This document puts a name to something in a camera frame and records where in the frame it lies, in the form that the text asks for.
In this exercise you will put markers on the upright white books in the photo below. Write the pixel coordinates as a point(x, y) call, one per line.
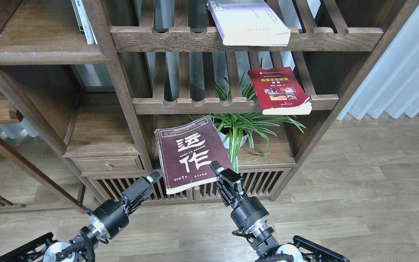
point(83, 21)

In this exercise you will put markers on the white plant pot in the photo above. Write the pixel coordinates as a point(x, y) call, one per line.
point(227, 141)

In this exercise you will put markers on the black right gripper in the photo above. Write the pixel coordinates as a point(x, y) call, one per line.
point(249, 214)

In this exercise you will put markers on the green spider plant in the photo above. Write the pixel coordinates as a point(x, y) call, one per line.
point(249, 122)

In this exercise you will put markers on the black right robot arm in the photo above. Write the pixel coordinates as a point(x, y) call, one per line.
point(269, 250)

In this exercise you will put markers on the brass drawer knob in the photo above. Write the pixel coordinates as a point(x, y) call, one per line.
point(109, 166)

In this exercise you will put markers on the maroon book white characters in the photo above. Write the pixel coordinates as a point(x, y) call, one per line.
point(186, 153)

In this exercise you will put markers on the white paperback book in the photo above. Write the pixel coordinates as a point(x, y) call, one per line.
point(248, 23)

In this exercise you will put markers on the white curtain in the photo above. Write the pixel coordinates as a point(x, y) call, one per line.
point(392, 87)

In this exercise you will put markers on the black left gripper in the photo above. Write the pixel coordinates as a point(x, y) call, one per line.
point(111, 217)

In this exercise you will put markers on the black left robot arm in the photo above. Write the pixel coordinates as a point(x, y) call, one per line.
point(45, 249)

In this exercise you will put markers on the dark wooden bookshelf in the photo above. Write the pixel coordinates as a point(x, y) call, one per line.
point(158, 61)

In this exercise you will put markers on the red book with photo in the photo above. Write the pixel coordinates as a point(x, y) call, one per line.
point(279, 93)

